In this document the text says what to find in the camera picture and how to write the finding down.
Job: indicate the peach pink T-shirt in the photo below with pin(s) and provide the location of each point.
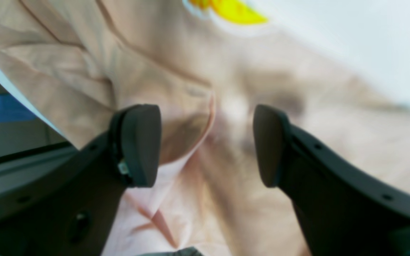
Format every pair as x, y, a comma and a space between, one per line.
80, 61

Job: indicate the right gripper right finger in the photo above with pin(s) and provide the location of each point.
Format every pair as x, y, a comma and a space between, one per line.
341, 210

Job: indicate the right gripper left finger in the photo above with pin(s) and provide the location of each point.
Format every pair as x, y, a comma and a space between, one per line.
65, 202

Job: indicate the yellow shirt print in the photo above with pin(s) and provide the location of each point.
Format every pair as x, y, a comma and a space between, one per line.
232, 11

